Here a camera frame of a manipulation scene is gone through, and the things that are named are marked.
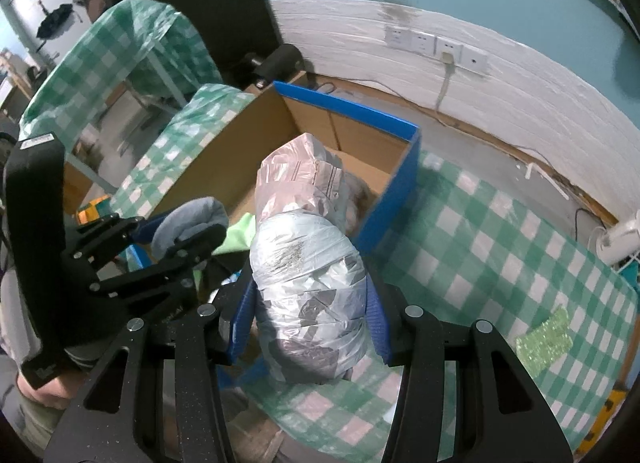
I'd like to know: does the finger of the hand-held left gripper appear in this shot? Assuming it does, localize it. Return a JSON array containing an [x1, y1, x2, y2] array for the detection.
[[92, 223, 227, 305], [62, 215, 161, 264]]

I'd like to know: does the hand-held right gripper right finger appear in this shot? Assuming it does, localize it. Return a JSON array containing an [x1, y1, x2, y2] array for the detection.
[[365, 278, 573, 463]]

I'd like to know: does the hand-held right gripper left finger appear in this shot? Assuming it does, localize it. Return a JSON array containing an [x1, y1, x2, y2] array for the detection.
[[45, 268, 261, 463]]

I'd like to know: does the blue-grey sock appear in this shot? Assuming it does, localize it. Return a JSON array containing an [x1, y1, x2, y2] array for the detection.
[[150, 197, 229, 274]]

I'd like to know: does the green sock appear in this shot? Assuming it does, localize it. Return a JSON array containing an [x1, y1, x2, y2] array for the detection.
[[212, 213, 258, 256]]

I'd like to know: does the silver pink plastic bundle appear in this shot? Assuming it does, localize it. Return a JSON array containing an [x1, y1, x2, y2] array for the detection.
[[248, 132, 369, 385]]

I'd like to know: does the blue-edged cardboard box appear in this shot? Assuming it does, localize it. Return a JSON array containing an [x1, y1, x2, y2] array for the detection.
[[110, 80, 423, 389]]

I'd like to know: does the yellow box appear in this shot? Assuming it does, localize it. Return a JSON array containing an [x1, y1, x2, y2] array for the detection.
[[75, 195, 113, 224]]

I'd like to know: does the green checked tablecloth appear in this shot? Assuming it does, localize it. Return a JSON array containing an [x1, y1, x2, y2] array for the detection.
[[110, 83, 638, 463]]

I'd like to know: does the green bubble wrap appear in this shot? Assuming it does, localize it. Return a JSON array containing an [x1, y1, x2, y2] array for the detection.
[[515, 305, 573, 371]]

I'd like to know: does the green checked table cover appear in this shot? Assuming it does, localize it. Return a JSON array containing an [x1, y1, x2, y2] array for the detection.
[[20, 0, 223, 154]]

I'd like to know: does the person's olive clothing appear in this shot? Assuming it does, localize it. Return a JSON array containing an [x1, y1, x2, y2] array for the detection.
[[0, 393, 66, 459]]

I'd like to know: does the black umbrella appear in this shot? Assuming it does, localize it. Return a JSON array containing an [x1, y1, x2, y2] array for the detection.
[[36, 3, 76, 41]]

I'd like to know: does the black cable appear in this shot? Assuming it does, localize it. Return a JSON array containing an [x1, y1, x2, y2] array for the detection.
[[574, 208, 601, 244]]

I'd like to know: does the beige plug and cable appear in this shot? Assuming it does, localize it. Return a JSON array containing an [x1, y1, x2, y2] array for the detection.
[[434, 50, 457, 114]]

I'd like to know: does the white wall socket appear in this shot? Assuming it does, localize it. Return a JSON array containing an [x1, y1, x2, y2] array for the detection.
[[410, 30, 436, 54], [459, 45, 488, 76], [384, 24, 412, 50], [434, 36, 463, 64]]

